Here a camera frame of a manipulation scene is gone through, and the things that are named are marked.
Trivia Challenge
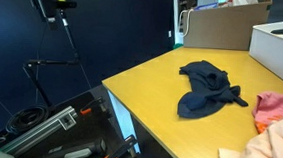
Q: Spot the dark blue t-shirt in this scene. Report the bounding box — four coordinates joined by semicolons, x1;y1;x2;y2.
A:
175;58;253;124

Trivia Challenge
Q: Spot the light blue table panel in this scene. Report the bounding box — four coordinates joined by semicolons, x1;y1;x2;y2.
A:
102;90;146;154

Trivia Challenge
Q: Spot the small black orange clamp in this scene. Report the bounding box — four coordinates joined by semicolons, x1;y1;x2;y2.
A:
79;95;109;119

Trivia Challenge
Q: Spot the large black orange clamp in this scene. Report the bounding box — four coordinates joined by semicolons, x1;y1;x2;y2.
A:
100;131;146;158

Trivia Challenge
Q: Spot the brown cardboard box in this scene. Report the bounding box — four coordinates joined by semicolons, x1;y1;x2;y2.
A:
182;0;273;54

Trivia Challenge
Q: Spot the blue white flat pack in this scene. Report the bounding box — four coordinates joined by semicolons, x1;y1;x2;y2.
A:
194;1;220;12

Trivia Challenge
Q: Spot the black grey power drill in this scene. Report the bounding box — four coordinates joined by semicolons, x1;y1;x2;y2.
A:
42;134;108;158

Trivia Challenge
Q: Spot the aluminium extrusion bar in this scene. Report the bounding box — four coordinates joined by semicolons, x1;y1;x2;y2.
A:
0;100;79;158

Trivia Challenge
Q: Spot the white plastic bin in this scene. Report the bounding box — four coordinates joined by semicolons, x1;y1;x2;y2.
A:
246;15;283;89

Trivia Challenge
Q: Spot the pink cloth with orange print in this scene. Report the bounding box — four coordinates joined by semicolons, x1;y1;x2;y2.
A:
250;90;283;136

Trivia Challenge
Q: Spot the light peach cloth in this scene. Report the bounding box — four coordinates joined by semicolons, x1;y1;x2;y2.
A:
217;108;283;158

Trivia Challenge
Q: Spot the white rope handle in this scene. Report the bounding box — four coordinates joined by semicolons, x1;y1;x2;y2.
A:
178;8;194;38

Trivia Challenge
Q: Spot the black coiled cable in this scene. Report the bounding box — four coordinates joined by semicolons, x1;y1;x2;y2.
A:
4;102;52;138

